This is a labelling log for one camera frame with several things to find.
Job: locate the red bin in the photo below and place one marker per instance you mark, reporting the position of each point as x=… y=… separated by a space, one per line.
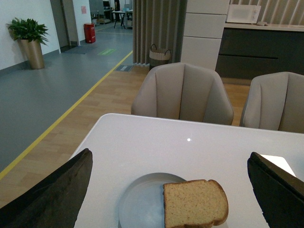
x=89 y=30

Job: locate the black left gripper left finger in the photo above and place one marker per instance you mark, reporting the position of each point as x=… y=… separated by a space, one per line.
x=55 y=201

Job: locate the background desk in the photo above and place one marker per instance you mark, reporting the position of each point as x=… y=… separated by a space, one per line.
x=125 y=18

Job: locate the dark floor mat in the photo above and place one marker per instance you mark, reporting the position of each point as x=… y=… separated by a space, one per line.
x=80 y=50

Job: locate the beige chair left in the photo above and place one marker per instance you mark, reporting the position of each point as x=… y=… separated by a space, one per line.
x=184 y=92

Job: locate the light blue round plate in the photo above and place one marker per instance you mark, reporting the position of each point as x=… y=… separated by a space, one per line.
x=141 y=205

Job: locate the green potted plant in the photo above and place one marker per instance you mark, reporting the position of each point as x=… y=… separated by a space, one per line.
x=28 y=29

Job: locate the slice of brown bread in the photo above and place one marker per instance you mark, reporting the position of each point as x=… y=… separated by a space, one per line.
x=194 y=204

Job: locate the gold plant pot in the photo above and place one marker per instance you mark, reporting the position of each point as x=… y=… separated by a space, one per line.
x=33 y=53

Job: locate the white microwave oven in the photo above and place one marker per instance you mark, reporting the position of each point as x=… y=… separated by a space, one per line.
x=246 y=14

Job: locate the beige chair right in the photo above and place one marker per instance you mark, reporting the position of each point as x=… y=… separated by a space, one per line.
x=275 y=102

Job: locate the white tall cabinet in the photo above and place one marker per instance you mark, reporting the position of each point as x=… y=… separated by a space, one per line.
x=203 y=30

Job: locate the woven basket with handles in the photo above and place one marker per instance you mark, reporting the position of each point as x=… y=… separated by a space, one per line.
x=158 y=56

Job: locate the dark kitchen counter cabinet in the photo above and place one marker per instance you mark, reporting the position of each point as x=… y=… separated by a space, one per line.
x=247 y=53

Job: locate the beige chair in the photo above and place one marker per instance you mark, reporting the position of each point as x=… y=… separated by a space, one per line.
x=275 y=102
x=184 y=92

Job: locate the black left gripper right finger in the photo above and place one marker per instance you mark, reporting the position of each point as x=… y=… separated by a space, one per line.
x=280 y=195

